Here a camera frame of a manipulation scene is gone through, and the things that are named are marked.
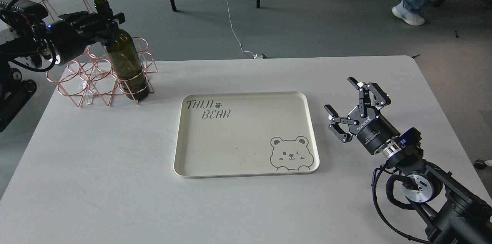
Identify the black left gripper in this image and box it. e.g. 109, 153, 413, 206
47, 11, 125, 65

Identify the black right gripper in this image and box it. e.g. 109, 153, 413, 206
324, 77, 401, 155

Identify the dark green wine bottle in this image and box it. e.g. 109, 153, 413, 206
94, 0, 150, 101

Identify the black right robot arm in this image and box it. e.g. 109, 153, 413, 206
324, 77, 492, 244

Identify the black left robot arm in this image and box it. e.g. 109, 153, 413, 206
0, 0, 125, 131

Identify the cream tray with bear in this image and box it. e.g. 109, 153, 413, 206
174, 91, 320, 178

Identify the copper wire wine rack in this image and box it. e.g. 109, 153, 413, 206
42, 0, 158, 107

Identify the white cable on floor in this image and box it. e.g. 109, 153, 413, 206
218, 0, 263, 59

